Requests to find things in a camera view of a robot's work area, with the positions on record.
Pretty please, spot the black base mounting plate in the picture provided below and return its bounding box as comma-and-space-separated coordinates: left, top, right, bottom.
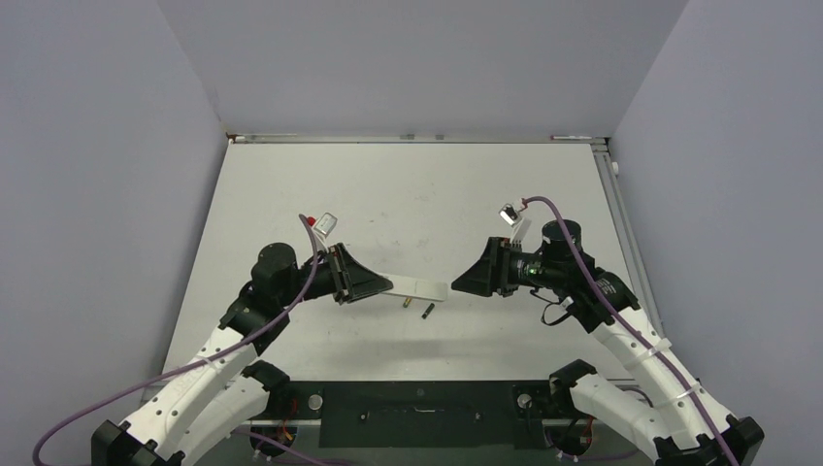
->
252, 381, 594, 453

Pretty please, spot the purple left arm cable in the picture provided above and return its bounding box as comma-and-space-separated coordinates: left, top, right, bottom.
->
32, 214, 323, 466

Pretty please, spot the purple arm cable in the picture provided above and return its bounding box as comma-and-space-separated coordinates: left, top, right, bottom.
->
521, 195, 741, 466
32, 214, 323, 466

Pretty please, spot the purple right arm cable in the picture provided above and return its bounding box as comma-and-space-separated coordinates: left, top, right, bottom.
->
521, 195, 741, 466

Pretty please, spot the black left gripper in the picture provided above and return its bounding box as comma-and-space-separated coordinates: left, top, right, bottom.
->
278, 243, 392, 307

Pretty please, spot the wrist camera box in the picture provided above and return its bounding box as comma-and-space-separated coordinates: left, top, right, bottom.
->
307, 213, 338, 237
499, 204, 532, 245

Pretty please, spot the green black AAA battery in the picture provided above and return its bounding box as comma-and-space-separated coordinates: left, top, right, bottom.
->
421, 303, 436, 319

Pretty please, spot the white remote control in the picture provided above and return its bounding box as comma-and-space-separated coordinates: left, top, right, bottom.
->
381, 274, 449, 302

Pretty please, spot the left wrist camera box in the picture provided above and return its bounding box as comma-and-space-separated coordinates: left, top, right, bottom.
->
307, 213, 338, 237

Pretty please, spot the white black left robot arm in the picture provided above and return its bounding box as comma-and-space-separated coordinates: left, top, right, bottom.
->
91, 243, 393, 465

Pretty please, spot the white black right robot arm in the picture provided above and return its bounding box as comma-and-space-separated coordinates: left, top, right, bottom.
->
451, 220, 765, 465

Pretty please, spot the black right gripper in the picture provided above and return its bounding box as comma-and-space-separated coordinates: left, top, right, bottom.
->
453, 236, 566, 296

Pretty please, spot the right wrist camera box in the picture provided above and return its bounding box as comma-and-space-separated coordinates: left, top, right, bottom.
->
499, 204, 532, 245

